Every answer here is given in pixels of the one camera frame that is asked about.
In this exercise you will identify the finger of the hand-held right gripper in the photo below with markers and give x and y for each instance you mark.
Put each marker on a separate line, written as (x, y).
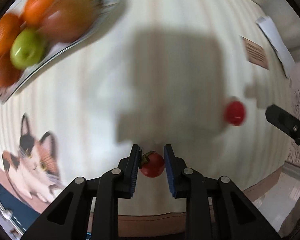
(287, 126)

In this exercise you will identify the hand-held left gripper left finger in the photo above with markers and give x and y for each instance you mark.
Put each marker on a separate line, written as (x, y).
(133, 172)

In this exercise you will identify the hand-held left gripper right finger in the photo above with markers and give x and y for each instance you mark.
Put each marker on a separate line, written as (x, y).
(170, 172)

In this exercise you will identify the cherry tomato with stem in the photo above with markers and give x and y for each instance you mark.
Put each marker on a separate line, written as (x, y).
(153, 165)

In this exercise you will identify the red cherry tomato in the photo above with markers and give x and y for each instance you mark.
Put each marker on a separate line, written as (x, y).
(235, 112)

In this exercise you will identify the glass fruit plate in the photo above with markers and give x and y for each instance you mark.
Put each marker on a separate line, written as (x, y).
(64, 47)

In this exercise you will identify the dark reddish mandarin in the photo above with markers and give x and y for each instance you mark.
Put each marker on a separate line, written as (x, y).
(7, 71)

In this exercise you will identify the green apple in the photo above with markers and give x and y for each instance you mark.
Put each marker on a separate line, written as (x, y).
(27, 48)

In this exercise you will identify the red brown apple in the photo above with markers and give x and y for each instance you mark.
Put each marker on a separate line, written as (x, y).
(67, 17)

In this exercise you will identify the small orange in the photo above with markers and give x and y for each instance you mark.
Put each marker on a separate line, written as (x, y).
(4, 33)

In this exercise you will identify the large orange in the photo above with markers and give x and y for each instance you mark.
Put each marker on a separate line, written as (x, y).
(41, 3)

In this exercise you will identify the brown cloth label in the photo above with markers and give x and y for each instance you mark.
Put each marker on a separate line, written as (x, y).
(256, 53)

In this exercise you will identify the white paper slip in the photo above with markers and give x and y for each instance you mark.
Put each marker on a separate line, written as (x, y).
(275, 41)

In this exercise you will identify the striped tablecloth with cat print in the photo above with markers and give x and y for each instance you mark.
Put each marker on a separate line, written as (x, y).
(140, 67)

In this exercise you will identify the blue kitchen cabinet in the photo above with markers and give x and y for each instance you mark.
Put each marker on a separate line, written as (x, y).
(12, 197)

